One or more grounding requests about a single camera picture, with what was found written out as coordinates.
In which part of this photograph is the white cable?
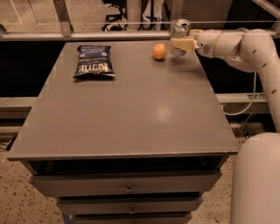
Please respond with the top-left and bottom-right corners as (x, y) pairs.
(220, 71), (257, 116)

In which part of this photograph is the bottom grey drawer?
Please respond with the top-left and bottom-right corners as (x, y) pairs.
(73, 213), (192, 224)

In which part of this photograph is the middle grey drawer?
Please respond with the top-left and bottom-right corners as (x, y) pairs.
(58, 195), (203, 215)

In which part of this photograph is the metal railing frame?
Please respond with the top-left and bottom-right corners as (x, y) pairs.
(0, 0), (280, 41)

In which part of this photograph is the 7up soda can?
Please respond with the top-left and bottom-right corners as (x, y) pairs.
(171, 19), (191, 57)

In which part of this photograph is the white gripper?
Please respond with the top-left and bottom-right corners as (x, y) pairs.
(171, 29), (222, 58)

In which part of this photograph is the orange fruit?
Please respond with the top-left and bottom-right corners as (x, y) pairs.
(153, 44), (166, 60)

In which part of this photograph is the blue Kettle chips bag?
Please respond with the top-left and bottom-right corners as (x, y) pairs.
(73, 45), (115, 78)

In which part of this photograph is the grey drawer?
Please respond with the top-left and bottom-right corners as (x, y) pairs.
(30, 170), (221, 197)
(73, 213), (192, 224)
(58, 195), (203, 215)

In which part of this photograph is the top grey drawer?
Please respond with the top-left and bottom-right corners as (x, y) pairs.
(30, 170), (221, 197)

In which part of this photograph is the grey drawer cabinet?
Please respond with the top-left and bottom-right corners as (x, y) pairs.
(6, 39), (242, 224)

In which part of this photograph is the black office chair base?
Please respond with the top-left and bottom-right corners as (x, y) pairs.
(101, 0), (127, 32)

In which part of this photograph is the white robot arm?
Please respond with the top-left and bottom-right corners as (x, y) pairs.
(171, 29), (280, 224)

